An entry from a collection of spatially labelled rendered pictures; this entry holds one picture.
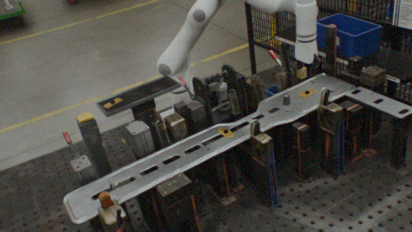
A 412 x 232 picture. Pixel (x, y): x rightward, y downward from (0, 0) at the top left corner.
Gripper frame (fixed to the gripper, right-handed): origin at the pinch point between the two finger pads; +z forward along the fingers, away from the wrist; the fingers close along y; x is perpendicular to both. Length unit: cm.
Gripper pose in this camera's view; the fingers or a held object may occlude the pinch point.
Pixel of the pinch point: (306, 70)
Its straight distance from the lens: 203.2
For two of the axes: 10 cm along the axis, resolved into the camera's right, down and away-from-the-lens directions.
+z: 1.5, 8.4, 5.2
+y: 5.2, 3.8, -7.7
